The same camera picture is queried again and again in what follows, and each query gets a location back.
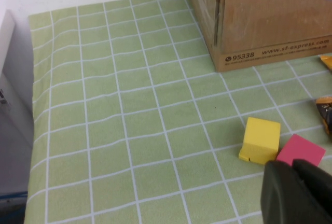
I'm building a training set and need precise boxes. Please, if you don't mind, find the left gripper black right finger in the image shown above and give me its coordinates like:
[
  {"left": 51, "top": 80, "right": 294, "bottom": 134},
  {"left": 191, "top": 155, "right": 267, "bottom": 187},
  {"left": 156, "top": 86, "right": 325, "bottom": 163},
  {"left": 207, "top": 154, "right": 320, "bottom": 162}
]
[{"left": 293, "top": 159, "right": 332, "bottom": 209}]

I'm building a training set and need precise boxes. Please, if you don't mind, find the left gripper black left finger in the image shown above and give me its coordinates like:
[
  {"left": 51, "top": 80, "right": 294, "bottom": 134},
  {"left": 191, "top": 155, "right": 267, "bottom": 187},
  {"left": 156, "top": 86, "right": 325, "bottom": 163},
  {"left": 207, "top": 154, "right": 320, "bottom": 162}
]
[{"left": 260, "top": 160, "right": 332, "bottom": 224}]

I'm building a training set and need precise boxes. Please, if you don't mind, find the black crisps snack packet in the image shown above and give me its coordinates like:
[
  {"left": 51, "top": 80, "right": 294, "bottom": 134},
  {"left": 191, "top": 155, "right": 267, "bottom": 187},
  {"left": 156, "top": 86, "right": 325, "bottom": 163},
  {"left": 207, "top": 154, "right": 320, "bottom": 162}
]
[{"left": 314, "top": 96, "right": 332, "bottom": 138}]

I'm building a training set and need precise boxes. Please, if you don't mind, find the small yellow snack packet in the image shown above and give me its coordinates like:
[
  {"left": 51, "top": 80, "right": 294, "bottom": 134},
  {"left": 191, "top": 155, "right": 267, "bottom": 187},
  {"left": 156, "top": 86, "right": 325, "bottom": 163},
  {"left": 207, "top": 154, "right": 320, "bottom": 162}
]
[{"left": 319, "top": 54, "right": 332, "bottom": 74}]

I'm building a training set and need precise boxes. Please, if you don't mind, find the pink foam cube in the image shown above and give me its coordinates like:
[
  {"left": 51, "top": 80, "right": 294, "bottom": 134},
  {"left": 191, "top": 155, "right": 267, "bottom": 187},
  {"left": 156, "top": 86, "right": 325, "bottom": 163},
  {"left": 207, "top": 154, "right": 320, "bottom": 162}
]
[{"left": 275, "top": 133, "right": 326, "bottom": 169}]

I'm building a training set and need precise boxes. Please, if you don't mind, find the yellow foam cube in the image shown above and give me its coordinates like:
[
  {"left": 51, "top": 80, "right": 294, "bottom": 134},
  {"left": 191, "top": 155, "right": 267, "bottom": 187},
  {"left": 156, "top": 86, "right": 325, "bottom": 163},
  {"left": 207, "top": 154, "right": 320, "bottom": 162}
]
[{"left": 238, "top": 117, "right": 282, "bottom": 164}]

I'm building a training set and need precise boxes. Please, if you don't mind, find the cardboard box with printed web address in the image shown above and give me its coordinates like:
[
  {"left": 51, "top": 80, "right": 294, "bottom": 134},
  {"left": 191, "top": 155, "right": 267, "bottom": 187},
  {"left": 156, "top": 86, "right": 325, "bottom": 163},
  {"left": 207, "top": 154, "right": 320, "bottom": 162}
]
[{"left": 186, "top": 0, "right": 332, "bottom": 73}]

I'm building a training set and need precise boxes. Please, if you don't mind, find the green checked tablecloth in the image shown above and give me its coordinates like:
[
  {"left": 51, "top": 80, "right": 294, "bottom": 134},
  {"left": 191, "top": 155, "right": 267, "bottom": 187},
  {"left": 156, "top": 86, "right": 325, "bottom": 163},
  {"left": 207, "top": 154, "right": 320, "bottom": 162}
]
[{"left": 24, "top": 0, "right": 332, "bottom": 224}]

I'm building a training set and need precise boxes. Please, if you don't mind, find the white cabinet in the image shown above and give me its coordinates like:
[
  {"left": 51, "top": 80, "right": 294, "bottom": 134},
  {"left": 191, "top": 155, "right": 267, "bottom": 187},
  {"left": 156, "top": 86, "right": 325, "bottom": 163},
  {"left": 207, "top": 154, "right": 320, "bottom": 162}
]
[{"left": 0, "top": 8, "right": 36, "bottom": 193}]

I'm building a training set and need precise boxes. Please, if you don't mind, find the blue cable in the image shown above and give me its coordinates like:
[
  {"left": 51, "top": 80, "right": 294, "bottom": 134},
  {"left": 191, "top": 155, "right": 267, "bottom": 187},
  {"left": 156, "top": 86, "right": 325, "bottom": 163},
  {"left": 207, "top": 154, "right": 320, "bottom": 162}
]
[{"left": 0, "top": 191, "right": 29, "bottom": 205}]

